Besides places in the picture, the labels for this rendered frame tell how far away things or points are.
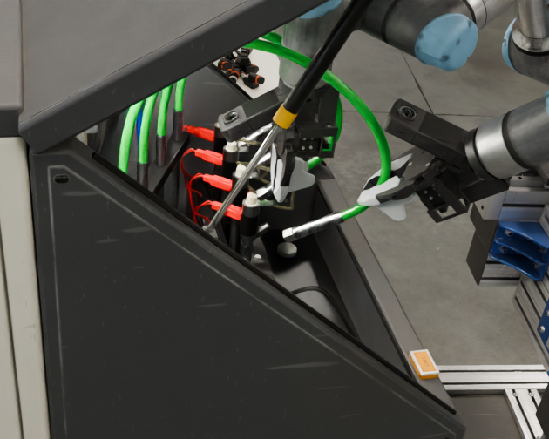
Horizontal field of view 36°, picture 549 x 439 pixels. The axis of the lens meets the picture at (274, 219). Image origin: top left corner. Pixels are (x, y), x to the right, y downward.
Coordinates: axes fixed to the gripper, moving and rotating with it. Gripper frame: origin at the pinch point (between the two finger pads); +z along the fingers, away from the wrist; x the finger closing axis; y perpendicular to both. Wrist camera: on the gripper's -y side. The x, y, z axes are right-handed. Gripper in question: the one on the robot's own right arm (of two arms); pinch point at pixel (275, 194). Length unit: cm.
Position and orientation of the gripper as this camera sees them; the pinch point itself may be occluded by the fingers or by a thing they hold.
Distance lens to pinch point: 134.2
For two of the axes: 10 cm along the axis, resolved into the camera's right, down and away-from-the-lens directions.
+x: -2.3, -5.9, 7.7
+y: 9.7, -0.6, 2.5
